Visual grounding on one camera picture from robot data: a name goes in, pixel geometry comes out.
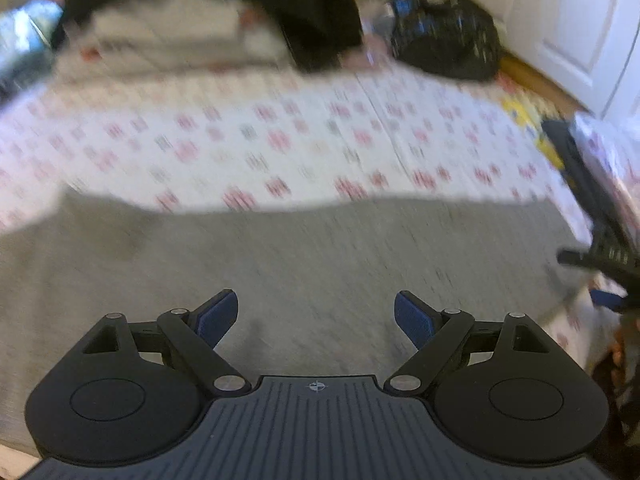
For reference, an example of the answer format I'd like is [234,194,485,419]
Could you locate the grey sweatpants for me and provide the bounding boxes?
[1,192,587,452]

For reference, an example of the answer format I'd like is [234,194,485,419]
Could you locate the dark green clothing bundle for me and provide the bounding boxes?
[0,0,62,107]

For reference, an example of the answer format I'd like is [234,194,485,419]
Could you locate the white floral bed sheet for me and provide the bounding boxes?
[0,52,622,376]

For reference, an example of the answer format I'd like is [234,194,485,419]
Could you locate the white cabinet door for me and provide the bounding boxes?
[475,0,639,115]

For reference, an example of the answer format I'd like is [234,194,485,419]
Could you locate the black plastic bag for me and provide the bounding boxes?
[390,0,502,81]

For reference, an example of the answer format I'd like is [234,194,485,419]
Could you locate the folded white grey blanket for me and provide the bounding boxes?
[54,0,292,82]

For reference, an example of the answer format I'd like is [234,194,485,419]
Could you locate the clear bag with pink cloth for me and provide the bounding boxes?
[343,0,396,70]

